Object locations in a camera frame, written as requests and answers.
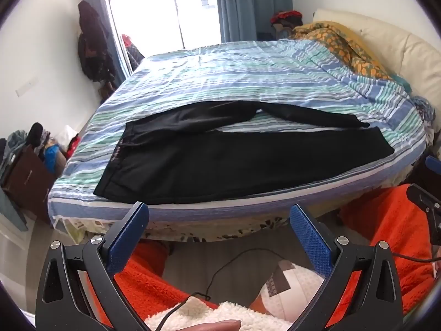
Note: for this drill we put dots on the striped bed sheet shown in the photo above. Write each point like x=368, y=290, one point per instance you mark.
x=224, y=72

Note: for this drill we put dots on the white patchwork plush item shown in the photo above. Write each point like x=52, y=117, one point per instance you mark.
x=299, y=293

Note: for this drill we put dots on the white fleece cloth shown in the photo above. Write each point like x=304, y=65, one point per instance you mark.
x=206, y=313

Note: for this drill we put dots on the brown drawer cabinet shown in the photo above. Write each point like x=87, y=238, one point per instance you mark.
x=29, y=182

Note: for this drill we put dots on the mixed clothes pile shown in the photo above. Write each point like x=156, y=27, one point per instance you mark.
x=38, y=141

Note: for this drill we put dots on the cream padded headboard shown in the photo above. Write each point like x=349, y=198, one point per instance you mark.
x=406, y=48

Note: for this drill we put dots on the red cap on dark clothes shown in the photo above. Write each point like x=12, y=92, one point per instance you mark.
x=132, y=50

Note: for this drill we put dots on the orange fleece garment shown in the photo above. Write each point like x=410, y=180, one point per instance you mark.
x=386, y=227

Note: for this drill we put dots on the red and black clothes pile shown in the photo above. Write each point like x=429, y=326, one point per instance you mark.
x=286, y=20

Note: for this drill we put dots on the dark hanging clothes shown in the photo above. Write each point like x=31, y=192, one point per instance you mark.
x=93, y=48

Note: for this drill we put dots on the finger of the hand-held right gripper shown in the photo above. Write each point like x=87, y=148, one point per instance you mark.
x=425, y=201
x=433, y=162

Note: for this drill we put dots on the leaf print mattress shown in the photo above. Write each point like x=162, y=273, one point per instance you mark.
x=220, y=226

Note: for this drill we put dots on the orange patterned quilt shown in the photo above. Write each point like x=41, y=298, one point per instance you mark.
x=341, y=44

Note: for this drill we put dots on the black pants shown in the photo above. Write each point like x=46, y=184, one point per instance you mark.
x=206, y=165

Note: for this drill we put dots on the glass sliding window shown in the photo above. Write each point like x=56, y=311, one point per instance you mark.
x=158, y=10

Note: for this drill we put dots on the person's left hand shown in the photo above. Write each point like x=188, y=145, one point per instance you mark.
x=213, y=326

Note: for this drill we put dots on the blue grey crumpled cloth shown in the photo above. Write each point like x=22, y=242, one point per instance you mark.
x=425, y=113

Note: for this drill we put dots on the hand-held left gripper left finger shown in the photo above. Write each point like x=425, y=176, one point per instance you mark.
x=125, y=238

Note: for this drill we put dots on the blue curtain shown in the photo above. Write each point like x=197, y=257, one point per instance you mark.
x=253, y=3

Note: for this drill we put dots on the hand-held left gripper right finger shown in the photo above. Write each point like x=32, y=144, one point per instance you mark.
x=310, y=238

